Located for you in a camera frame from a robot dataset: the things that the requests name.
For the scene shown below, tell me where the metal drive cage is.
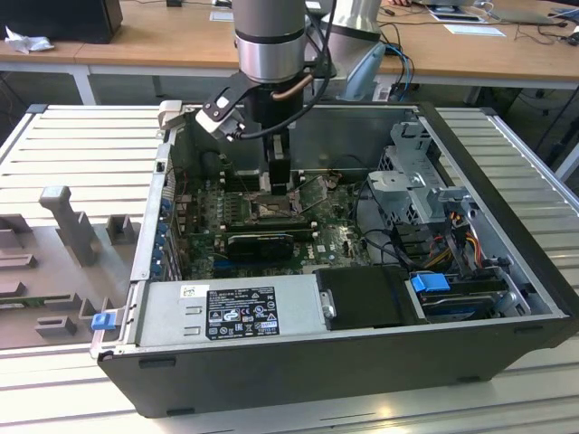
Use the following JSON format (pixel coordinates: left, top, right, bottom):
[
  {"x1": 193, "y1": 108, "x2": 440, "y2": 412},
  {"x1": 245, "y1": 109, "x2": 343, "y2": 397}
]
[{"x1": 365, "y1": 120, "x2": 480, "y2": 254}]

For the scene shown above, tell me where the black power supply label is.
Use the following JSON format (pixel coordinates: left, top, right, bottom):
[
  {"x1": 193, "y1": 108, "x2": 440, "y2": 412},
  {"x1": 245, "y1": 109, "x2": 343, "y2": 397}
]
[{"x1": 205, "y1": 285, "x2": 280, "y2": 338}]

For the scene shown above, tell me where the coloured wire bundle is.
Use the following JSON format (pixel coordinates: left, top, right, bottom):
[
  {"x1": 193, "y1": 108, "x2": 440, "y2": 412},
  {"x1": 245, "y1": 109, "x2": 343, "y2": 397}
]
[{"x1": 424, "y1": 212, "x2": 488, "y2": 272}]

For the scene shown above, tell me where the CPU socket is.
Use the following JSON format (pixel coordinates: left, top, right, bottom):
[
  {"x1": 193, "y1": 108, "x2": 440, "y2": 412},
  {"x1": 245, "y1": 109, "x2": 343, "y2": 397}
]
[{"x1": 243, "y1": 192, "x2": 302, "y2": 223}]

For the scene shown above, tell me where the pale blue teach pendant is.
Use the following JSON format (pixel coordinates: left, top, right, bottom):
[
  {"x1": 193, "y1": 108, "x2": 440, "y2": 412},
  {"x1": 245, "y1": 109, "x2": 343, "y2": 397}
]
[{"x1": 337, "y1": 41, "x2": 390, "y2": 101}]

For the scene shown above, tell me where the grey parts rack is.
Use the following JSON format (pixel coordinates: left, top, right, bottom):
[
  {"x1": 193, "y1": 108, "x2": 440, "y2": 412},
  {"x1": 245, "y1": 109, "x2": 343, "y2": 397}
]
[{"x1": 0, "y1": 184, "x2": 139, "y2": 350}]

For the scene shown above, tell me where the silver power supply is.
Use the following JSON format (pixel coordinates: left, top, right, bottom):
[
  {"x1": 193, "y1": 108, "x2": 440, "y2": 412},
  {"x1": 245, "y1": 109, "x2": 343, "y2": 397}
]
[{"x1": 128, "y1": 274, "x2": 327, "y2": 349}]

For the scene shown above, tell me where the black RAM slot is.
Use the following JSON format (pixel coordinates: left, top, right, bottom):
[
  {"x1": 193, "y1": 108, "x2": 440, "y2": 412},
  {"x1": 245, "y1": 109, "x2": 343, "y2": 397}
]
[
  {"x1": 224, "y1": 216, "x2": 313, "y2": 224},
  {"x1": 221, "y1": 180, "x2": 305, "y2": 187},
  {"x1": 221, "y1": 170, "x2": 305, "y2": 178},
  {"x1": 224, "y1": 222, "x2": 314, "y2": 229},
  {"x1": 221, "y1": 184, "x2": 305, "y2": 192},
  {"x1": 221, "y1": 175, "x2": 305, "y2": 183},
  {"x1": 224, "y1": 232, "x2": 317, "y2": 241},
  {"x1": 224, "y1": 227, "x2": 315, "y2": 234}
]

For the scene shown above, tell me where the crumpled white paper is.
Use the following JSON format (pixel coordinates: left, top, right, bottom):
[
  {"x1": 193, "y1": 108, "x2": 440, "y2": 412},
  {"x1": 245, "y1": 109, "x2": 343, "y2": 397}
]
[{"x1": 3, "y1": 24, "x2": 56, "y2": 55}]

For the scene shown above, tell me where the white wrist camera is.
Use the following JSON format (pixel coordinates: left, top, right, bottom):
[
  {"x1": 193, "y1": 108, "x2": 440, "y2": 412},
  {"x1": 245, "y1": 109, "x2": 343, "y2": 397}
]
[{"x1": 195, "y1": 97, "x2": 246, "y2": 144}]

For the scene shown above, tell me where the black monitor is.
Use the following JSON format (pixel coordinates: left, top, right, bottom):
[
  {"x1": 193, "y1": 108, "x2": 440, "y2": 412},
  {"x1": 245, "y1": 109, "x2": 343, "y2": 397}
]
[{"x1": 0, "y1": 0, "x2": 124, "y2": 45}]

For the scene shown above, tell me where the blue plastic latch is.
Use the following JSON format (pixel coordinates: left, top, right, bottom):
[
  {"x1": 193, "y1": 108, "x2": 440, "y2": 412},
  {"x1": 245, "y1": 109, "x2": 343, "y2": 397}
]
[{"x1": 90, "y1": 312, "x2": 115, "y2": 334}]

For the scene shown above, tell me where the grey case latch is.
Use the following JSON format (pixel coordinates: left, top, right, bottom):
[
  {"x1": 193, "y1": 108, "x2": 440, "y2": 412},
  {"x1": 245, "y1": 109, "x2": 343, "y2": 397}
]
[{"x1": 157, "y1": 99, "x2": 185, "y2": 137}]

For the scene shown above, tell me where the black PC case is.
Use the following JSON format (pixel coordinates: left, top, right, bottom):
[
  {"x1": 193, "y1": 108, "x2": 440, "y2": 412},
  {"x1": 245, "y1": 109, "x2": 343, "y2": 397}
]
[{"x1": 90, "y1": 99, "x2": 579, "y2": 420}]

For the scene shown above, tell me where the wooden desk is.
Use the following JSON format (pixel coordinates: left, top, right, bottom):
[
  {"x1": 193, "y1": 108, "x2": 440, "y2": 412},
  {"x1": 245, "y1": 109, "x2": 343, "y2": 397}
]
[{"x1": 0, "y1": 0, "x2": 579, "y2": 91}]

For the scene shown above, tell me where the green circuit board stick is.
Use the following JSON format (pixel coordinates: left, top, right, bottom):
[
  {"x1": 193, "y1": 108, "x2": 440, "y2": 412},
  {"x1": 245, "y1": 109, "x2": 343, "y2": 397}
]
[{"x1": 0, "y1": 296, "x2": 69, "y2": 312}]

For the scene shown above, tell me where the metal socket cover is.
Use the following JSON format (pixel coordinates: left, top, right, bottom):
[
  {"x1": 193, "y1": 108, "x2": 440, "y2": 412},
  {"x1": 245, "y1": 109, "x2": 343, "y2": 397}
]
[{"x1": 296, "y1": 174, "x2": 338, "y2": 216}]

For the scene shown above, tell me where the black plastic shroud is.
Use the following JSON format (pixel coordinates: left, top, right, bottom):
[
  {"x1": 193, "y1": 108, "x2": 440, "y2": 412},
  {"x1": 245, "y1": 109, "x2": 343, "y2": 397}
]
[{"x1": 313, "y1": 265, "x2": 430, "y2": 331}]

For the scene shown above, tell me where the green motherboard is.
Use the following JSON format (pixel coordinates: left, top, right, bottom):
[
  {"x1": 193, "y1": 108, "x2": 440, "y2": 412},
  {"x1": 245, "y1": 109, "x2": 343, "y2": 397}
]
[{"x1": 174, "y1": 174, "x2": 376, "y2": 279}]

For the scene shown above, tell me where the grey laptop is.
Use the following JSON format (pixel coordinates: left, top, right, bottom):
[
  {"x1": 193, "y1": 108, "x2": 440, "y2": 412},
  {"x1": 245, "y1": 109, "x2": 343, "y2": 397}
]
[{"x1": 490, "y1": 0, "x2": 574, "y2": 26}]

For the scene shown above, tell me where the black graphics card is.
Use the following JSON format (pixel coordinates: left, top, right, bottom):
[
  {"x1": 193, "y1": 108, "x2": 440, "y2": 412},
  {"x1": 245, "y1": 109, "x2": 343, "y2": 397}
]
[{"x1": 225, "y1": 231, "x2": 296, "y2": 262}]

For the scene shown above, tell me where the hard disk in blue carrier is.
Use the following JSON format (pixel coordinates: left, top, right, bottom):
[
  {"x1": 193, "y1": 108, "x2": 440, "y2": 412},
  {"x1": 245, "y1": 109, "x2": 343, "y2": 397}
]
[{"x1": 409, "y1": 272, "x2": 510, "y2": 323}]

